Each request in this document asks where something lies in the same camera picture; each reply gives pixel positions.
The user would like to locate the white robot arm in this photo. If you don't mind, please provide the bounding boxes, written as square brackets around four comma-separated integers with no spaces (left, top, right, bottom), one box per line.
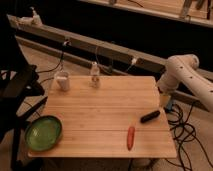
[157,54,213,113]

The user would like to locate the grey metal rail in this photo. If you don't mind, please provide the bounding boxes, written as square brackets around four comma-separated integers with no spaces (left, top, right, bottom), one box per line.
[8,15,210,112]

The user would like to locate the green bowl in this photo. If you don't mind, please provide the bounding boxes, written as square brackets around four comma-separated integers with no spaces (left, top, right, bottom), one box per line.
[25,115,62,152]

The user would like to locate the blue box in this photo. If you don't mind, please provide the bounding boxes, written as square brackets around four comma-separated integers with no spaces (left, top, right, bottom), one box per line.
[164,98,174,113]

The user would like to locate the wooden table board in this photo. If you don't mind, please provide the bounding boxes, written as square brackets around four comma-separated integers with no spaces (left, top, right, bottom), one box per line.
[28,76,177,158]

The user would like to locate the black tripod stand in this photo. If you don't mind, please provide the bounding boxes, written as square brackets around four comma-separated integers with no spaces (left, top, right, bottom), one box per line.
[0,12,47,171]

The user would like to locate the orange carrot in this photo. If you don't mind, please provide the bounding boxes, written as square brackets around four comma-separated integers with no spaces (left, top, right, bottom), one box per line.
[127,126,135,151]

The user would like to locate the black marker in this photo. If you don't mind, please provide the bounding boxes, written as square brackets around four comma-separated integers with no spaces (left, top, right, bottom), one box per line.
[140,110,160,123]

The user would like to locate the white cup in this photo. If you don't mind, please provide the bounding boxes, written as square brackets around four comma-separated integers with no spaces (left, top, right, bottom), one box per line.
[54,70,70,91]

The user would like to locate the black floor cables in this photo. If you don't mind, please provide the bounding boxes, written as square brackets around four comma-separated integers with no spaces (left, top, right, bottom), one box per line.
[165,101,213,171]

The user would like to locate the clear plastic bottle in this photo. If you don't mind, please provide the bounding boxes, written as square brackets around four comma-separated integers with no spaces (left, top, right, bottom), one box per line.
[90,62,100,88]

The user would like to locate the white spray bottle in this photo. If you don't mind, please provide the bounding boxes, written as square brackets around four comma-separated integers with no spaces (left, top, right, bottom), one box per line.
[31,7,43,26]

